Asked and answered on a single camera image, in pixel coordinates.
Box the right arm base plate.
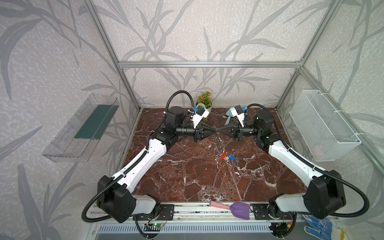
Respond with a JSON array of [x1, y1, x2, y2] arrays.
[[250, 203, 294, 221]]

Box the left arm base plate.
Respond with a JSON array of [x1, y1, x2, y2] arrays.
[[136, 204, 175, 221]]

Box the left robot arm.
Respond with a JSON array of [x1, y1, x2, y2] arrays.
[[81, 106, 215, 223]]

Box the teal toy trowel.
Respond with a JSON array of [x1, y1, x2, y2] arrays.
[[225, 107, 236, 126]]

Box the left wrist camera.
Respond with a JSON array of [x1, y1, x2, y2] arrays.
[[191, 106, 210, 129]]

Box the white wire basket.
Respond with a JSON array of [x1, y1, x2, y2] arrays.
[[290, 90, 362, 162]]

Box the blue dotted work glove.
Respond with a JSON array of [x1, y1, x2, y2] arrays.
[[303, 215, 345, 240]]

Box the potted artificial flowers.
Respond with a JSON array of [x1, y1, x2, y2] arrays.
[[196, 91, 213, 114]]

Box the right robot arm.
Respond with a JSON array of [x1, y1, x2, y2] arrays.
[[220, 106, 370, 219]]

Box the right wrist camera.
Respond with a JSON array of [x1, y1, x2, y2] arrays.
[[234, 105, 247, 128]]

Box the clear plastic wall shelf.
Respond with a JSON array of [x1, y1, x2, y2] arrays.
[[42, 94, 120, 163]]

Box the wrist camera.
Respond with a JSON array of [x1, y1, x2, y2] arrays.
[[191, 106, 210, 129], [234, 105, 247, 128]]

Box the green circuit board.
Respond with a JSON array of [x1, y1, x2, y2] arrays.
[[144, 222, 166, 232]]

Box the purple toy shovel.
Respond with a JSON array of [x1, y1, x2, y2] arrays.
[[210, 201, 250, 220]]

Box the red tagged key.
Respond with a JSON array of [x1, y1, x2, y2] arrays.
[[221, 151, 227, 161]]

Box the blue tagged key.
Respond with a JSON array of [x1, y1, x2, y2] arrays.
[[228, 155, 240, 165]]

